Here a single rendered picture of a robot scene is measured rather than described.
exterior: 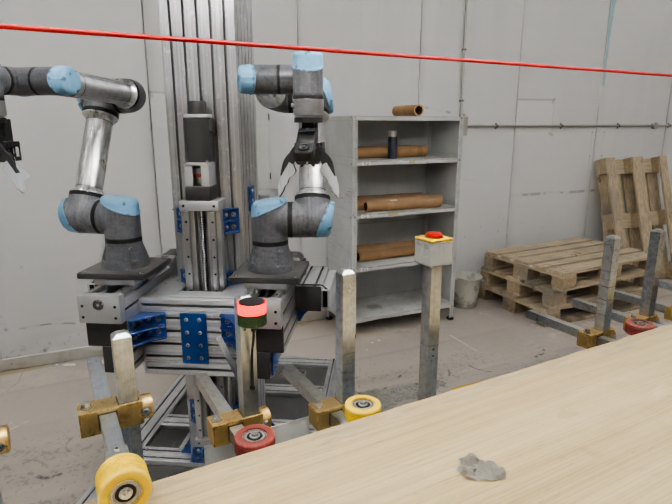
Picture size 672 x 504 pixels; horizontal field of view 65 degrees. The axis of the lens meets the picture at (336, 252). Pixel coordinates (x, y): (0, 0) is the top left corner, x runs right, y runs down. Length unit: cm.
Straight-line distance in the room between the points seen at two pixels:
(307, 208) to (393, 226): 267
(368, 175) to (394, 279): 90
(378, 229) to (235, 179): 250
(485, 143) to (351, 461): 396
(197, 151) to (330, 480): 116
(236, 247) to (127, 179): 184
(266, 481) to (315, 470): 9
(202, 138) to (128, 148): 187
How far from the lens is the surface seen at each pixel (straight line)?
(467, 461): 106
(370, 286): 432
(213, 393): 137
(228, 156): 186
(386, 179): 421
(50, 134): 363
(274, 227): 167
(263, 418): 126
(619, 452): 119
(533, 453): 113
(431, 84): 442
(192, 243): 187
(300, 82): 133
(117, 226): 184
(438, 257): 135
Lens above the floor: 150
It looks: 14 degrees down
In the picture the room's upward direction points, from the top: straight up
